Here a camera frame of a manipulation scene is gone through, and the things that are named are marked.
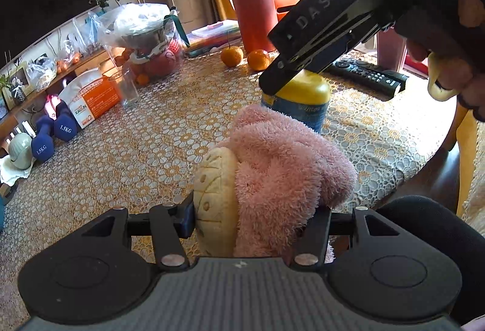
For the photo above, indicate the small orange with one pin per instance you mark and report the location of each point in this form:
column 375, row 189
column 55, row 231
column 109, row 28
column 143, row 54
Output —
column 142, row 79

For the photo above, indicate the yellow and blue can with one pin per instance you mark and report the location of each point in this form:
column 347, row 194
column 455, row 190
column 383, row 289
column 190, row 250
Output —
column 299, row 104

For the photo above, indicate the white cloth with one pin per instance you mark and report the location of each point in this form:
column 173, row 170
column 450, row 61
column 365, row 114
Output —
column 15, row 175

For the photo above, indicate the pink plush toy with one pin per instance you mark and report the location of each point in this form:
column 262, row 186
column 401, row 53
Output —
column 282, row 164

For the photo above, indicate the person's right hand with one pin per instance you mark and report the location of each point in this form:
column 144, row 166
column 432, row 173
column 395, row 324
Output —
column 471, row 24

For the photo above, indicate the stack of books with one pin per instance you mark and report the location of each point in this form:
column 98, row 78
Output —
column 214, row 35

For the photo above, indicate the clear plastic bag of goods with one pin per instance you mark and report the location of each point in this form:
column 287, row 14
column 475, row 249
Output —
column 146, row 32

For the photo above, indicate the photo frame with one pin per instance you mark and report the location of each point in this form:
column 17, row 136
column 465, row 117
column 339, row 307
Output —
column 17, row 83

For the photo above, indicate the pink dumbbell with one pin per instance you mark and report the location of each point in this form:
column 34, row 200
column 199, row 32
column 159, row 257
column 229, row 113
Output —
column 52, row 104

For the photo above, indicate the clear drinking glass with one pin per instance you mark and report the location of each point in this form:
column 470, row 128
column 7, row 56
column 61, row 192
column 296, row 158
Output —
column 127, row 90

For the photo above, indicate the pale green helmet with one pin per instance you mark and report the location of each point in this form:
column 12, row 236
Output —
column 21, row 151

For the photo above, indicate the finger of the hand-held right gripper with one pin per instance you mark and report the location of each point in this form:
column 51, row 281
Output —
column 278, row 75

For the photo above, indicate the orange chair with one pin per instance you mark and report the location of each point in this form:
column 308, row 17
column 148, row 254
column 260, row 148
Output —
column 286, row 3

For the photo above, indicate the white and orange package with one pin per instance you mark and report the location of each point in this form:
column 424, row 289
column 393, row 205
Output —
column 94, row 96

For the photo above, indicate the bag of oranges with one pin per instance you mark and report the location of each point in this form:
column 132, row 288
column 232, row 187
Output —
column 68, row 62

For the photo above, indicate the pink water bottle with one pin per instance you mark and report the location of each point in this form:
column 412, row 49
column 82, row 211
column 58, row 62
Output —
column 253, row 5

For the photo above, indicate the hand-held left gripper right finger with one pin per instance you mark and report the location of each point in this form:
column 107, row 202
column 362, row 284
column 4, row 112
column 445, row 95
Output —
column 317, row 236

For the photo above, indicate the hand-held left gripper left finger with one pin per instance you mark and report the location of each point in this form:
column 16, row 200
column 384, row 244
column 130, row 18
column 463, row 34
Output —
column 187, row 218

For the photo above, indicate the black remote control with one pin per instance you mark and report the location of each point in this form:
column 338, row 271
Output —
column 369, row 76

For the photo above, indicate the blue dumbbell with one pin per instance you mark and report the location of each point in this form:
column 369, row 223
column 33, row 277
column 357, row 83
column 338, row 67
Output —
column 42, row 141
column 65, row 124

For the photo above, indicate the wooden television stand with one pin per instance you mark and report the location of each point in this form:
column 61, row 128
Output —
column 45, row 88

